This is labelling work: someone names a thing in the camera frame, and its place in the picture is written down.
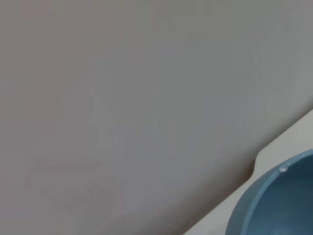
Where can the blue bowl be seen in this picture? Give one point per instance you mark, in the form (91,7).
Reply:
(281,200)

